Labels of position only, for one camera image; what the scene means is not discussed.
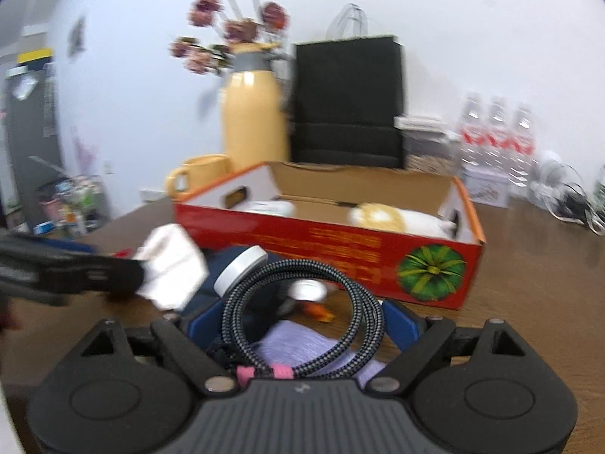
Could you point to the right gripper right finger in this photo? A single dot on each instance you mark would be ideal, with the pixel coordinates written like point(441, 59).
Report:
point(422, 342)

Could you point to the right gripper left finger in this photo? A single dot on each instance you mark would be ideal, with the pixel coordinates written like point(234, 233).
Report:
point(182, 344)

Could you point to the white cloth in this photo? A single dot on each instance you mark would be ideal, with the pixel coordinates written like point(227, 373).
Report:
point(174, 267)

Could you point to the white round puck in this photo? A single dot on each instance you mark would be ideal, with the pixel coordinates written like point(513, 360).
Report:
point(246, 262)

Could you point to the lavender cloth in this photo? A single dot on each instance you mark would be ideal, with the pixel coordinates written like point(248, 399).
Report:
point(291, 344)

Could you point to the red cardboard box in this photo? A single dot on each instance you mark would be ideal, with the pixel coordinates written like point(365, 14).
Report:
point(305, 211)

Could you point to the yellow ceramic mug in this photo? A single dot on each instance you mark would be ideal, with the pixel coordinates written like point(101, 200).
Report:
point(195, 173)

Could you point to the white tin box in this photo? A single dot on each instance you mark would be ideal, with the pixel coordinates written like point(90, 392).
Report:
point(486, 186)

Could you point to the clear snack container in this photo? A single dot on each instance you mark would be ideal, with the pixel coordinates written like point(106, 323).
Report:
point(429, 146)

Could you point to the water bottle left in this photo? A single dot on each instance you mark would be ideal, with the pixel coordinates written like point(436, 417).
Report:
point(472, 131)

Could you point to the water bottle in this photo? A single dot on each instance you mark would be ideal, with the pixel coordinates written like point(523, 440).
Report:
point(498, 135)
point(523, 144)
point(472, 131)

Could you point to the water bottle right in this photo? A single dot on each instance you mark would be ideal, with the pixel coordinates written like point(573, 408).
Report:
point(523, 144)

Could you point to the water bottle middle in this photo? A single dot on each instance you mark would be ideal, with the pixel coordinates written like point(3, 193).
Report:
point(498, 135)

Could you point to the black paper bag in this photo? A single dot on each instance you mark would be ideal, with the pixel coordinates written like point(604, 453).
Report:
point(348, 92)

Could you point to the yellow thermos jug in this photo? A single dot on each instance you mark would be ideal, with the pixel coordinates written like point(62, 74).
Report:
point(254, 126)

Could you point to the dried pink flower bouquet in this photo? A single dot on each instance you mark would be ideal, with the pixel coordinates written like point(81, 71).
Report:
point(241, 25)

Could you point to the wire storage rack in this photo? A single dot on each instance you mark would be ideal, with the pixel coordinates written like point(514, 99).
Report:
point(75, 203)

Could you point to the white small camera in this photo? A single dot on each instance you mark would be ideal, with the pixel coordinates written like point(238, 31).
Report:
point(543, 178)

